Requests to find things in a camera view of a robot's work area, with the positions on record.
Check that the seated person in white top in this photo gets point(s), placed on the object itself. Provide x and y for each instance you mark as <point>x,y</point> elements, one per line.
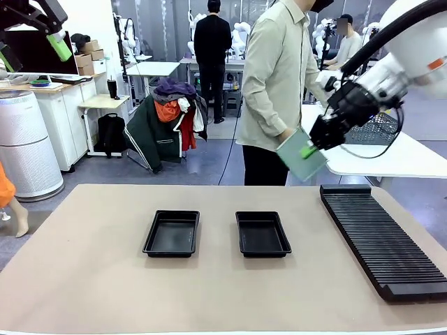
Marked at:
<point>349,47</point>

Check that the person's right hand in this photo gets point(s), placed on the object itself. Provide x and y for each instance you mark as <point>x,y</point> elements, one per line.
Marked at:
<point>288,135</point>

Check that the black backpack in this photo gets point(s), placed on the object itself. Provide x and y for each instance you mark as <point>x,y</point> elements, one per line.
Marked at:
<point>111,134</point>

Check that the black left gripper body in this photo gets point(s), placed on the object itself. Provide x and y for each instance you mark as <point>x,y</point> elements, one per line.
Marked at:
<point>31,10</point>

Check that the white air purifier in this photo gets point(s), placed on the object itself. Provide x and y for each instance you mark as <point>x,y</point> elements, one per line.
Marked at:
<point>24,146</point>

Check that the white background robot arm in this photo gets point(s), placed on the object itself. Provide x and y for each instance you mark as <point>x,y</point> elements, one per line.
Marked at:
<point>319,33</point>
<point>131,38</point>
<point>195,35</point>
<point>241,38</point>

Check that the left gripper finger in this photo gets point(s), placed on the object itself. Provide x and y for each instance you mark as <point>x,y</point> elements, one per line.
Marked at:
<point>10,57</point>
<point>61,47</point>

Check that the red garment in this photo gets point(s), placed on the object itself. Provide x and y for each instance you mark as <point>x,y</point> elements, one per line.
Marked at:
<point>188,132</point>

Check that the black computer monitor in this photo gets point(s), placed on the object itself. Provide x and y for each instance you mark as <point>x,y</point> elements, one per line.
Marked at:
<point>31,56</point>

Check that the dark green jacket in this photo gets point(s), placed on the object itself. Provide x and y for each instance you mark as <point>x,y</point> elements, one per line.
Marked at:
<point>150,136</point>

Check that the black bag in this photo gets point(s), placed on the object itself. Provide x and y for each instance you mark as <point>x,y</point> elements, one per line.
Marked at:
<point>79,39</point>

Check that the white background table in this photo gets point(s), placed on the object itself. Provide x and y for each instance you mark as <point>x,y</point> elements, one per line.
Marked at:
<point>153,68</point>

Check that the person in black clothes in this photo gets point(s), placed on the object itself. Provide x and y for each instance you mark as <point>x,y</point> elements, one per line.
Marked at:
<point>212,52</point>

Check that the person in beige shirt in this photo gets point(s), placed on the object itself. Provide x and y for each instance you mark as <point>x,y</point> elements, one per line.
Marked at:
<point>272,76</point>

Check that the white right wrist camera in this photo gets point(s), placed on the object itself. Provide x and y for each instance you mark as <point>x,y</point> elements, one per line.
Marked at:
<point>326,82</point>

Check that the black tumbler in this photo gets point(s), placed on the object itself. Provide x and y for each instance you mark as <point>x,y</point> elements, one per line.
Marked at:
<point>112,90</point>

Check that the brown cardboard box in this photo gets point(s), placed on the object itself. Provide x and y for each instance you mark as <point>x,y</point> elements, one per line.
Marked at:
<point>97,54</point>
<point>91,46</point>
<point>84,64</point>

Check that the green bowl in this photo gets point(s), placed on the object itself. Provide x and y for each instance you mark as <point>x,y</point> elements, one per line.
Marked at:
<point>39,83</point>

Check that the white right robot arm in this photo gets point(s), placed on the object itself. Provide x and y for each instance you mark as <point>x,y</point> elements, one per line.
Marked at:
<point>419,42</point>

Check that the white storage box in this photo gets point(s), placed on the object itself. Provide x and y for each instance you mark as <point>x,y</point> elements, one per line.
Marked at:
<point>99,67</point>

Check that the person's left forearm beige sleeve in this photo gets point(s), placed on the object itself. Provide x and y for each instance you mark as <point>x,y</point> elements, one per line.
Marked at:
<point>316,92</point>

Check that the person's right forearm beige sleeve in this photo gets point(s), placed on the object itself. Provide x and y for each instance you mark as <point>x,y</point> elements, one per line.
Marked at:
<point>265,122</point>

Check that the orange garment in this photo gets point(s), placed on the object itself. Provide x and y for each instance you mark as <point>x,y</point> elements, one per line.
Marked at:
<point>167,111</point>

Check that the bare lower leg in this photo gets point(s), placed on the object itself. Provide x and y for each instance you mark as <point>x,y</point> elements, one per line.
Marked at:
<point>19,218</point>

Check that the white desk wooden top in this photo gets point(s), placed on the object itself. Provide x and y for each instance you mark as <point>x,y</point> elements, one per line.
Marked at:
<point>59,115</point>

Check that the small wooden top table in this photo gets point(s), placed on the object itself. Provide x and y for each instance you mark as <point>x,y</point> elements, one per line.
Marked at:
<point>104,102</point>

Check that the green perforated circuit board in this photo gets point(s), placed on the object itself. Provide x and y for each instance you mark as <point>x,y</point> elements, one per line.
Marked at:
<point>295,160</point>

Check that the black ESD tray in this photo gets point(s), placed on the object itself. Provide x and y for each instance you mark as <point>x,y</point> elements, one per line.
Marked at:
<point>171,237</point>
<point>262,237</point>

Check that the grey mesh basket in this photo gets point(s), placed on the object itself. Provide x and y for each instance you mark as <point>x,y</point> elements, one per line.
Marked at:
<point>377,127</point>

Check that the black slotted board rack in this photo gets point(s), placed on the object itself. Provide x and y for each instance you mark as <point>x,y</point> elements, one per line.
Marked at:
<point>380,240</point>

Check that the orange fabric piece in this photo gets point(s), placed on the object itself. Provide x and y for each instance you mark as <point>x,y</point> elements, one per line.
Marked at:
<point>6,188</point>

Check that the dark keyboard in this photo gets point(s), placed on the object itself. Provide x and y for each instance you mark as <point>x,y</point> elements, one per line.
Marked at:
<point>70,79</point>

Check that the grey stool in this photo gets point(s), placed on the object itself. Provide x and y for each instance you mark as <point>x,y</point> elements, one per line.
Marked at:
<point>233,101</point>

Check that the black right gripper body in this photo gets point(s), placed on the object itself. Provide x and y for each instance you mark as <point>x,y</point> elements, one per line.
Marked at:
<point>345,108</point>

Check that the purple garment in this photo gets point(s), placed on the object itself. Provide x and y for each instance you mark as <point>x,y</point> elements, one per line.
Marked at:
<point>173,89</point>

